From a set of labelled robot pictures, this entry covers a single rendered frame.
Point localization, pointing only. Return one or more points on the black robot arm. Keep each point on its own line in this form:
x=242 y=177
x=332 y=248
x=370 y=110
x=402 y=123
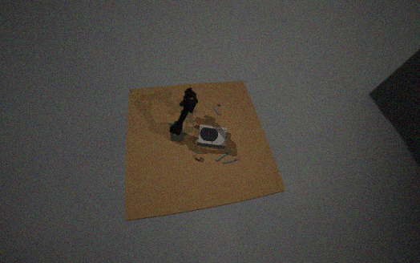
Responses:
x=188 y=104

